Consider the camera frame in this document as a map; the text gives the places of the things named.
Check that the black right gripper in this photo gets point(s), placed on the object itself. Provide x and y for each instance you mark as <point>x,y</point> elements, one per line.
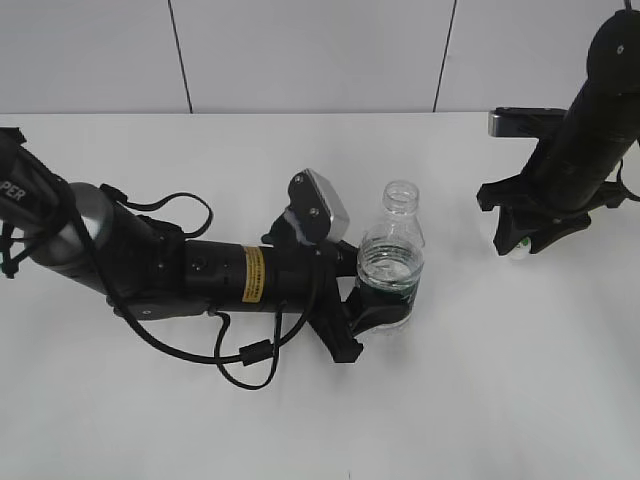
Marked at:
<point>546,207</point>

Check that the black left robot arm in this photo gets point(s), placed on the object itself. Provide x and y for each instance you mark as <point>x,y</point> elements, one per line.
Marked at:
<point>150,269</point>

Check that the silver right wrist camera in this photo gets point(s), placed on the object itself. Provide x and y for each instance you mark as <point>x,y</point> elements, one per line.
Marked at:
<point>524,122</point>

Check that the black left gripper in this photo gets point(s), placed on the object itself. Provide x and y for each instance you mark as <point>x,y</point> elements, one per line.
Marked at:
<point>305,279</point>

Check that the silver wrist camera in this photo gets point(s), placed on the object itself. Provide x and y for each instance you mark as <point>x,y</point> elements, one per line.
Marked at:
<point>524,122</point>
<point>315,209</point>

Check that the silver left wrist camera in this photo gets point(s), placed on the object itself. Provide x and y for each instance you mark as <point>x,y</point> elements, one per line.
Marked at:
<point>315,209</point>

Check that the white green bottle cap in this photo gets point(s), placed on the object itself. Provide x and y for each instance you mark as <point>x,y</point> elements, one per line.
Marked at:
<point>521,250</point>

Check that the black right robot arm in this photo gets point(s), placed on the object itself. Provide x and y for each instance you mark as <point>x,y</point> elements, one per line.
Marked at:
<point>602,122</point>

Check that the clear Cestbon water bottle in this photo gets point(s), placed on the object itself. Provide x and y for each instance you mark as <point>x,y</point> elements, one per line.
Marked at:
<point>390,255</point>

